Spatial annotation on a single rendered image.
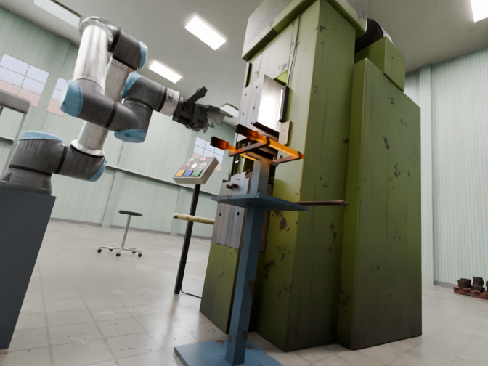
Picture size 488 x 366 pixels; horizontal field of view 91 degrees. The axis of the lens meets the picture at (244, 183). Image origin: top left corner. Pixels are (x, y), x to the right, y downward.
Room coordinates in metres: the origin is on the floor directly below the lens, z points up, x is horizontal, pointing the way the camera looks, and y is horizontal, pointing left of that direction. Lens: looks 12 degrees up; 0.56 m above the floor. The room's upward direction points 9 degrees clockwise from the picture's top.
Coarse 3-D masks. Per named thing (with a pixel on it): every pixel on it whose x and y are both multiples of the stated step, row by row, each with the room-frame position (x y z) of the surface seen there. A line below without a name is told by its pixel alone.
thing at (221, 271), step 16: (208, 256) 1.81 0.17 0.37; (224, 256) 1.62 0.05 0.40; (208, 272) 1.77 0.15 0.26; (224, 272) 1.59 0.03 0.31; (256, 272) 1.58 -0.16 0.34; (208, 288) 1.74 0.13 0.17; (224, 288) 1.57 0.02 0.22; (256, 288) 1.59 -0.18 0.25; (208, 304) 1.71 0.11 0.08; (224, 304) 1.54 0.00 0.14; (256, 304) 1.60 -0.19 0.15; (224, 320) 1.52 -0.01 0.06
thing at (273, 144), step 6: (240, 126) 0.94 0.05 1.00; (240, 132) 0.95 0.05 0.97; (246, 132) 0.95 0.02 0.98; (252, 132) 0.98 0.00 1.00; (258, 132) 0.97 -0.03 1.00; (252, 138) 0.99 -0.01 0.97; (258, 138) 0.98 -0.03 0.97; (270, 144) 1.03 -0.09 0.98; (276, 144) 1.05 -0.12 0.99; (282, 150) 1.09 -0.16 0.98; (288, 150) 1.10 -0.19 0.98; (294, 150) 1.12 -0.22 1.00
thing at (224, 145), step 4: (212, 140) 1.13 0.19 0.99; (216, 140) 1.14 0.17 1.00; (220, 140) 1.15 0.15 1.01; (212, 144) 1.12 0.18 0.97; (216, 144) 1.15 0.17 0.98; (220, 144) 1.16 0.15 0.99; (224, 144) 1.17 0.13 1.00; (228, 144) 1.17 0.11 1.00; (220, 148) 1.17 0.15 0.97; (224, 148) 1.17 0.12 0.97; (228, 148) 1.18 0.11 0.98; (232, 148) 1.19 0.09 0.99; (244, 156) 1.27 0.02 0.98
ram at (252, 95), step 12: (252, 84) 1.73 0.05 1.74; (264, 84) 1.61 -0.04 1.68; (276, 84) 1.67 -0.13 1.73; (252, 96) 1.71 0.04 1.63; (264, 96) 1.62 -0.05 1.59; (276, 96) 1.68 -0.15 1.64; (240, 108) 1.84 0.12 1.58; (252, 108) 1.69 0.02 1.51; (264, 108) 1.63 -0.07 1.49; (276, 108) 1.69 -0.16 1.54; (240, 120) 1.81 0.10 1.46; (252, 120) 1.66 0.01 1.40; (264, 120) 1.64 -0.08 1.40; (276, 120) 1.70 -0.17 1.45; (276, 132) 1.74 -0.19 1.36
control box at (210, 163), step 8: (192, 160) 2.16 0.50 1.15; (200, 160) 2.10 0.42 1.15; (208, 160) 2.05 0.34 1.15; (216, 160) 2.08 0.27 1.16; (184, 168) 2.13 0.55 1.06; (192, 168) 2.07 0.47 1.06; (200, 168) 2.02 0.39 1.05; (208, 168) 2.01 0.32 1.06; (176, 176) 2.10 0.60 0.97; (184, 176) 2.04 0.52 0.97; (192, 176) 1.99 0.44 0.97; (200, 176) 1.95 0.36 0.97; (208, 176) 2.02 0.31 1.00
